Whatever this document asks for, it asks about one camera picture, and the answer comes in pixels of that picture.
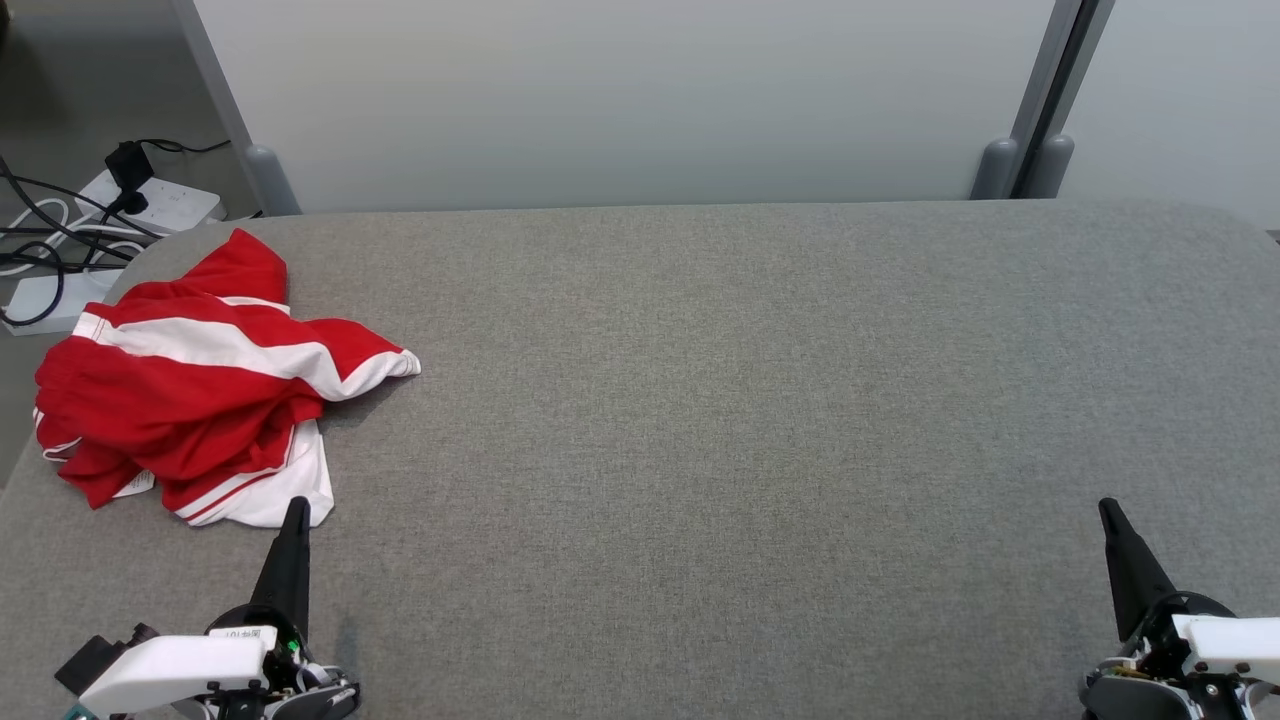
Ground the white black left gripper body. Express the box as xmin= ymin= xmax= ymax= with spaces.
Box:
xmin=70 ymin=603 xmax=361 ymax=720

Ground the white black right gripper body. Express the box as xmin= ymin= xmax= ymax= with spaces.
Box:
xmin=1082 ymin=593 xmax=1280 ymax=720

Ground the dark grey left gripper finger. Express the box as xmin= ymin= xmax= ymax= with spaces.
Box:
xmin=248 ymin=497 xmax=313 ymax=646

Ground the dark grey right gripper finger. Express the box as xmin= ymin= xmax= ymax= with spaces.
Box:
xmin=1098 ymin=497 xmax=1181 ymax=643

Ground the red basketball jersey number 23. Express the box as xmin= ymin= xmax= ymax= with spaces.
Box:
xmin=35 ymin=228 xmax=336 ymax=529

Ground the white power strip with adapter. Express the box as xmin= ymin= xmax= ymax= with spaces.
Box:
xmin=78 ymin=168 xmax=226 ymax=237

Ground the black plug adapter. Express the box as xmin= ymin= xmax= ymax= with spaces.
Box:
xmin=105 ymin=142 xmax=157 ymax=216

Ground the looped black cable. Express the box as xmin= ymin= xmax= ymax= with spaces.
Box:
xmin=0 ymin=240 xmax=69 ymax=328

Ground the thin black adapter cable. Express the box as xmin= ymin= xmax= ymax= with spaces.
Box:
xmin=140 ymin=137 xmax=233 ymax=157

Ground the thick black cable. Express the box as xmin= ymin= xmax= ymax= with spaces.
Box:
xmin=0 ymin=158 xmax=166 ymax=243

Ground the grey single-footed partition post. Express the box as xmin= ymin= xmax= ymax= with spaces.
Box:
xmin=170 ymin=0 xmax=303 ymax=217

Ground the grey double-footed partition post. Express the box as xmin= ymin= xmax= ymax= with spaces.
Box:
xmin=968 ymin=0 xmax=1117 ymax=201

